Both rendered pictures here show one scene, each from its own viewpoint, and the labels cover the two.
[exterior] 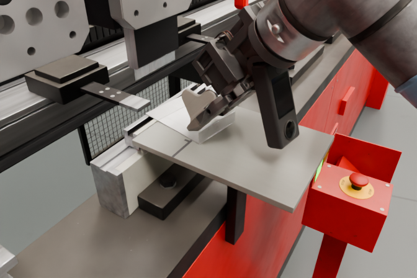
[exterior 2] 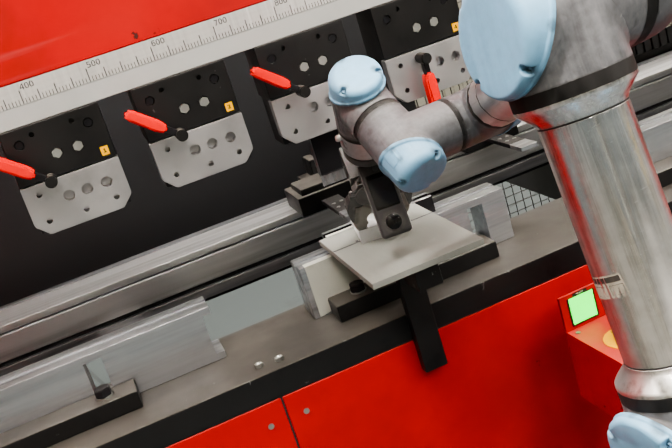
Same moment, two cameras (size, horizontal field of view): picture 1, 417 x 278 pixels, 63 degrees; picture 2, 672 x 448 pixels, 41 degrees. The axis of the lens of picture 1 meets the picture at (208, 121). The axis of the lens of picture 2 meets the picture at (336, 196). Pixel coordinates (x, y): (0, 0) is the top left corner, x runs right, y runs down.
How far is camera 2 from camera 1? 1.10 m
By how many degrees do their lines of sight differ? 43
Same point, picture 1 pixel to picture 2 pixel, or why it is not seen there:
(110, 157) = (306, 258)
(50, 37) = (223, 154)
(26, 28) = (207, 150)
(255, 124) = (427, 228)
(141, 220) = (326, 321)
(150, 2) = (309, 121)
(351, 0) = (342, 119)
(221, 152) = (371, 249)
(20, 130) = (270, 241)
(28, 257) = (237, 335)
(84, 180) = not seen: hidden behind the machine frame
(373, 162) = not seen: outside the picture
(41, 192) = not seen: hidden behind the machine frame
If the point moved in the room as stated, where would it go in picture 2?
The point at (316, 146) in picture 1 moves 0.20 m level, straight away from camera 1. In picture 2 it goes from (452, 246) to (553, 194)
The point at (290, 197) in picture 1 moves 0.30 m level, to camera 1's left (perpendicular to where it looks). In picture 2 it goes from (379, 278) to (238, 272)
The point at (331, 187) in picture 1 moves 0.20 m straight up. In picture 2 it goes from (593, 334) to (565, 217)
